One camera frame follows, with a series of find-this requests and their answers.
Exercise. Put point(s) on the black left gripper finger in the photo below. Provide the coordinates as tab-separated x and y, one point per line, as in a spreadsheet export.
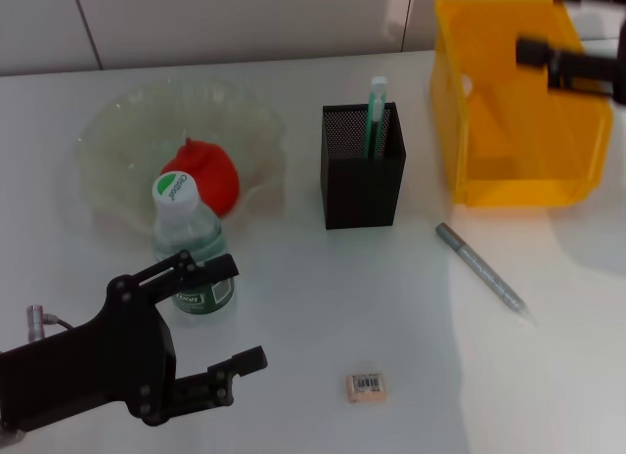
244	361
217	269

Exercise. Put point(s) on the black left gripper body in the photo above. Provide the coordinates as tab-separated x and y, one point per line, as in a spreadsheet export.
88	371

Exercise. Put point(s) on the clear green-label water bottle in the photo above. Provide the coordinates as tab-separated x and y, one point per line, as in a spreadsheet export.
188	229

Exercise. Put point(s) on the red-orange toy orange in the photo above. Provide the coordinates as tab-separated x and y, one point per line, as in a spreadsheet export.
210	165

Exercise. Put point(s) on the beige eraser with barcode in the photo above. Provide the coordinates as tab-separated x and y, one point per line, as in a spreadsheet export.
368	386

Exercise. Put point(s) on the black mesh pen holder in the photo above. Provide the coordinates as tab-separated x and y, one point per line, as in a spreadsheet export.
362	195

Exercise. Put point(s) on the translucent green glass fruit plate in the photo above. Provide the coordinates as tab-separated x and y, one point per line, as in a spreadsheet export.
127	126

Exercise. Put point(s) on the silver glitter pen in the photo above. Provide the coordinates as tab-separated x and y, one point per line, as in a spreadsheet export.
479	268

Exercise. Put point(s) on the yellow translucent plastic bin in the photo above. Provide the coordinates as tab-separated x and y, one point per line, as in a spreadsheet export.
513	131

